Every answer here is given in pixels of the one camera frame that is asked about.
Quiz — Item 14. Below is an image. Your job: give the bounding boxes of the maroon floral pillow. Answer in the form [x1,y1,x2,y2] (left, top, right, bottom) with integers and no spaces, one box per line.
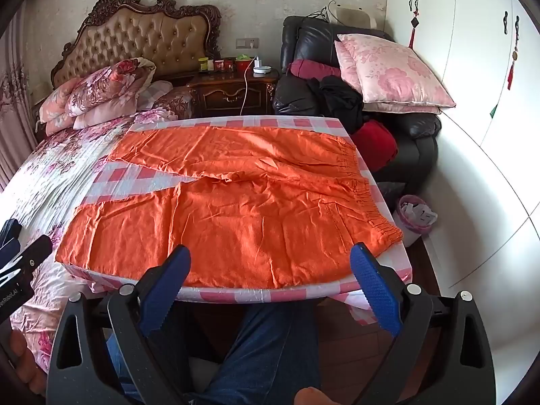
[154,86,195,119]

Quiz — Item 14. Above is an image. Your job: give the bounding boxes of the person's leg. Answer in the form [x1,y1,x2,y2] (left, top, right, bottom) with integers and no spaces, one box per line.
[192,299,320,405]
[105,331,142,401]

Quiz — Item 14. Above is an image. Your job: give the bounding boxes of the person's right leg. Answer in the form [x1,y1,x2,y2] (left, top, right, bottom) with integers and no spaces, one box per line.
[192,299,320,405]

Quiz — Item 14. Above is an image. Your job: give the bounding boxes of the person's left leg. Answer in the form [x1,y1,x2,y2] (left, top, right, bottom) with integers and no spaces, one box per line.
[105,331,142,401]

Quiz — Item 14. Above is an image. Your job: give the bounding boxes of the pink patterned curtain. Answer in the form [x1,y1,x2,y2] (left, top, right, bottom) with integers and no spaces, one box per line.
[0,8,41,192]

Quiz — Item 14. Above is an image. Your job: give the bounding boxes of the orange pants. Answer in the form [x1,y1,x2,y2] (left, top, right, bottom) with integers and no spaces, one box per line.
[56,124,403,290]

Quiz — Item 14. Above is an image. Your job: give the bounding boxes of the pink checked cloth table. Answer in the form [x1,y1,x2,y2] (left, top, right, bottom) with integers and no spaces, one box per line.
[74,116,413,326]

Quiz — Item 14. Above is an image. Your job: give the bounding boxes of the red hanging knot ornament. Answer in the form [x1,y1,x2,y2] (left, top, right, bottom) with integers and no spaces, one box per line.
[407,0,421,50]

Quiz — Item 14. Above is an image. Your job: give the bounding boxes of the folded floral quilt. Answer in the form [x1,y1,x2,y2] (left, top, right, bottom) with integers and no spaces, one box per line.
[67,57,157,116]

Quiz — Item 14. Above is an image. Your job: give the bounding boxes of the beige device on armchair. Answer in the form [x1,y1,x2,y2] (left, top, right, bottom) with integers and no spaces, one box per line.
[336,7,379,35]

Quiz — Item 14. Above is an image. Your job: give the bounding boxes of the red tassel coin ornament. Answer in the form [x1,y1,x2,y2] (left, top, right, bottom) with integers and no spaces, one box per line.
[502,12,521,91]

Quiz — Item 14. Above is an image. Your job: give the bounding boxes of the tufted carved wooden headboard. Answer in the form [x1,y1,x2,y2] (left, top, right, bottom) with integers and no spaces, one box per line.
[51,0,222,91]

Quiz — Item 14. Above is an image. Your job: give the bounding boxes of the dark clothing pile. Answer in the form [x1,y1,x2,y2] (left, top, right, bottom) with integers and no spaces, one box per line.
[307,75,366,131]

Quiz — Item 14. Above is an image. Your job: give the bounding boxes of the black leather armchair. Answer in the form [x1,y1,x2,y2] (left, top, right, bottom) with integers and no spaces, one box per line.
[272,16,442,184]

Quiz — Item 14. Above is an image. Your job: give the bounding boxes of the red cloth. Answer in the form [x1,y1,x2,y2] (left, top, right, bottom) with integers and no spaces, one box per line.
[349,119,399,173]

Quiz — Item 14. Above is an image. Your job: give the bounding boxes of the pink waste bin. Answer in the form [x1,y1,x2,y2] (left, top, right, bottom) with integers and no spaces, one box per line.
[394,194,438,236]

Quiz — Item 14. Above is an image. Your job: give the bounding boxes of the checked pillow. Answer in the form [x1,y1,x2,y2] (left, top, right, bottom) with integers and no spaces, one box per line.
[137,80,174,110]

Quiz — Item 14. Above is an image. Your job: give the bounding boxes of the white wardrobe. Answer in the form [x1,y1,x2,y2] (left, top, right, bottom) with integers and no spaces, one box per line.
[387,0,540,349]

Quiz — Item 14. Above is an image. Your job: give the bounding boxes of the pale pink pillow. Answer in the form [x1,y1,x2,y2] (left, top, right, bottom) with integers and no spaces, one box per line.
[74,95,141,131]

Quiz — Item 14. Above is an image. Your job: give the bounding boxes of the white charger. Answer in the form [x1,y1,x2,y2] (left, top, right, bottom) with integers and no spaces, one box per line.
[252,55,273,77]

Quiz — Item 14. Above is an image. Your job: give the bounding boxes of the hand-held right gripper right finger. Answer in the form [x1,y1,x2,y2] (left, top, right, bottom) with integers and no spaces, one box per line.
[349,242,496,405]

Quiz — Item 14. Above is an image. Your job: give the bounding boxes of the dark wooden nightstand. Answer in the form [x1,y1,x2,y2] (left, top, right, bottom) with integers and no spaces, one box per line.
[188,70,280,118]

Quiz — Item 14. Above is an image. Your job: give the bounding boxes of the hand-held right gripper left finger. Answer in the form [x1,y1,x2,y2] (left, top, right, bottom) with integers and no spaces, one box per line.
[46,245,192,405]

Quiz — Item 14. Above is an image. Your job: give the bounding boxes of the person's left hand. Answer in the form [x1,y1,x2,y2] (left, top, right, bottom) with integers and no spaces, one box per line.
[7,330,48,396]

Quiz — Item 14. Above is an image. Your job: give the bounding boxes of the pink floral folded blanket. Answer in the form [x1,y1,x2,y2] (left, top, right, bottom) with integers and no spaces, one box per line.
[39,77,87,136]

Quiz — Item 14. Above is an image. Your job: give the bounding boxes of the white charging cable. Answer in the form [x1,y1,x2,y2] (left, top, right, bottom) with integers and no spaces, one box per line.
[240,61,256,117]

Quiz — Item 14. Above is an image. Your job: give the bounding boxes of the maroon cushion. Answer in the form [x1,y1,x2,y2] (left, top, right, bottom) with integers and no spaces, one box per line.
[288,59,343,82]

